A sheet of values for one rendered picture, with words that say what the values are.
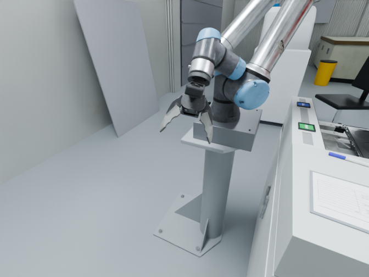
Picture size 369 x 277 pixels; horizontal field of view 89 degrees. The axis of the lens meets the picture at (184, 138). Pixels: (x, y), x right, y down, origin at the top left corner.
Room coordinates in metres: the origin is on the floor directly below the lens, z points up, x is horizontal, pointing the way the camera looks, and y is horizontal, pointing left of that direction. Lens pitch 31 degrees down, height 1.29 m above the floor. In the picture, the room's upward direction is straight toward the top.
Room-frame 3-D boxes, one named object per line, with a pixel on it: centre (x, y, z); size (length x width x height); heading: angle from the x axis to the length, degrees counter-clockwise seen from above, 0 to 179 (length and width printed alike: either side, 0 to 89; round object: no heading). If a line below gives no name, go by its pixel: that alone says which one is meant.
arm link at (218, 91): (0.84, -0.19, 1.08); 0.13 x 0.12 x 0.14; 19
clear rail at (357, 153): (0.60, -0.65, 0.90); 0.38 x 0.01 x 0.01; 154
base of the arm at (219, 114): (0.85, -0.19, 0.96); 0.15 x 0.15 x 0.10
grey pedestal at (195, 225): (0.90, -0.10, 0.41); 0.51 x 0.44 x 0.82; 64
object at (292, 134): (0.74, -0.51, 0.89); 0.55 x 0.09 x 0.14; 154
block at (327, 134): (0.69, -0.60, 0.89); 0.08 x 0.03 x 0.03; 64
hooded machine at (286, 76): (2.90, -1.35, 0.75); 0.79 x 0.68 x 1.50; 154
